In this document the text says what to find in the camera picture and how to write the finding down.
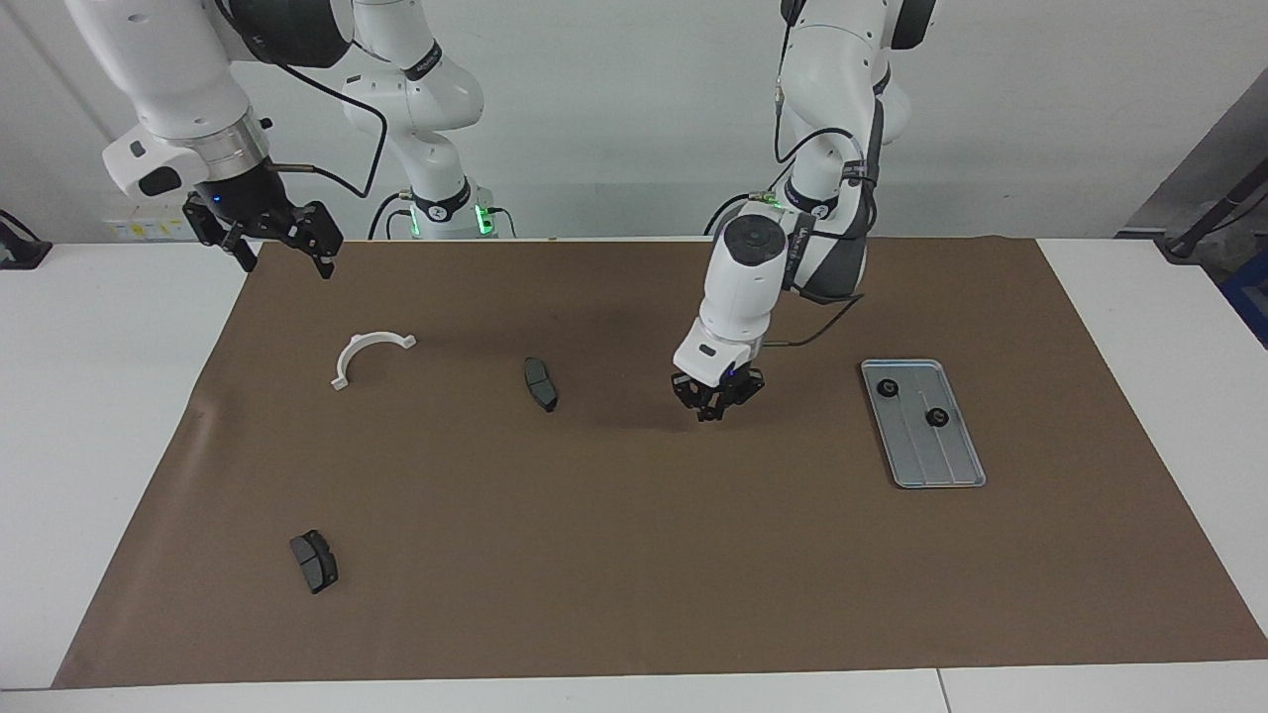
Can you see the black clamp mount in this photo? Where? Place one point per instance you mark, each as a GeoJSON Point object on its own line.
{"type": "Point", "coordinates": [20, 253]}

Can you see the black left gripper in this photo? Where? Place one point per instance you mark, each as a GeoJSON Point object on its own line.
{"type": "Point", "coordinates": [723, 384]}

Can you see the white curved plastic bracket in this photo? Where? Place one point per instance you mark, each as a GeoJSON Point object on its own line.
{"type": "Point", "coordinates": [344, 358]}

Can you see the silver metal tray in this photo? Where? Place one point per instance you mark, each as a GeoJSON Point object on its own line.
{"type": "Point", "coordinates": [931, 460]}

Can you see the white wall socket box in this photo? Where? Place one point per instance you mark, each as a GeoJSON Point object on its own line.
{"type": "Point", "coordinates": [139, 228]}

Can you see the black stand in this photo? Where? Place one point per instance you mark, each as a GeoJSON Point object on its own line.
{"type": "Point", "coordinates": [1189, 238]}

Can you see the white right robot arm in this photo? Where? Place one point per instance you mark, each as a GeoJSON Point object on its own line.
{"type": "Point", "coordinates": [168, 69]}

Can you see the blue box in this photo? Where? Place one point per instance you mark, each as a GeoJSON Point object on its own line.
{"type": "Point", "coordinates": [1250, 297]}

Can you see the dark grey brake pad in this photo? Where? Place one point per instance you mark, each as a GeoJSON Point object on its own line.
{"type": "Point", "coordinates": [314, 561]}
{"type": "Point", "coordinates": [540, 384]}

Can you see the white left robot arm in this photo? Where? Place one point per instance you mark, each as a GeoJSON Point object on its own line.
{"type": "Point", "coordinates": [753, 277]}

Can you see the brown paper table mat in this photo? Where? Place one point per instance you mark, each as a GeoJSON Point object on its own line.
{"type": "Point", "coordinates": [634, 555]}

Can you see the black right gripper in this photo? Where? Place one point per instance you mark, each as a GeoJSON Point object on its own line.
{"type": "Point", "coordinates": [248, 203]}

